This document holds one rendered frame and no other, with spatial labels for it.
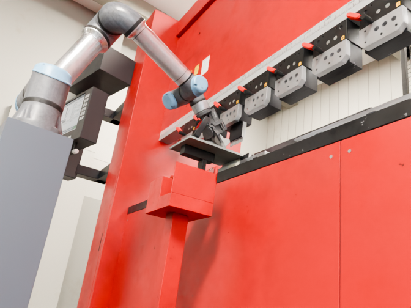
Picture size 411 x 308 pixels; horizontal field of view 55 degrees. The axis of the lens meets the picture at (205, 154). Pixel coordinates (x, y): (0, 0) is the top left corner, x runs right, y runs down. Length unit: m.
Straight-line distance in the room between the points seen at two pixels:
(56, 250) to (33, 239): 2.89
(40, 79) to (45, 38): 3.46
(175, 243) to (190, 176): 0.22
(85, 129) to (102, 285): 0.92
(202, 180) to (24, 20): 3.69
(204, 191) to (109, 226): 1.11
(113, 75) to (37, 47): 1.96
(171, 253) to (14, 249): 0.48
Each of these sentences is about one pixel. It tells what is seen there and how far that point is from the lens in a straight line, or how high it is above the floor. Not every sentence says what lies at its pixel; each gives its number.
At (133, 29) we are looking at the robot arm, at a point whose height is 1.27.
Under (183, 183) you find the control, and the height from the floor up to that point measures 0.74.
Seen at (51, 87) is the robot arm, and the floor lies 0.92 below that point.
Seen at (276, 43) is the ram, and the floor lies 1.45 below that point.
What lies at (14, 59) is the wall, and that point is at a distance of 4.53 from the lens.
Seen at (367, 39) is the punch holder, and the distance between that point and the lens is 1.36.
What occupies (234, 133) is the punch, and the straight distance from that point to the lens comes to 1.82.
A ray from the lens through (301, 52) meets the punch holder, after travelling 1.58.
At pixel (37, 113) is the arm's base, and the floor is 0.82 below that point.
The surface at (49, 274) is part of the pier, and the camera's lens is 4.00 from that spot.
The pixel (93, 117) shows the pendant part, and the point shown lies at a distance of 2.60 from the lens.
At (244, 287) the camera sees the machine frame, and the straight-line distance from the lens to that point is 1.27.
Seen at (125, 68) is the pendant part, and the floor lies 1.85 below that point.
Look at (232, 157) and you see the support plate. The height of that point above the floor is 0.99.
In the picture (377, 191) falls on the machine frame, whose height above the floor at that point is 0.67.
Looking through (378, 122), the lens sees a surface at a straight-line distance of 1.04.
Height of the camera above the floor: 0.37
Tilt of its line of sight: 21 degrees up
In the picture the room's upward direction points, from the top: 8 degrees clockwise
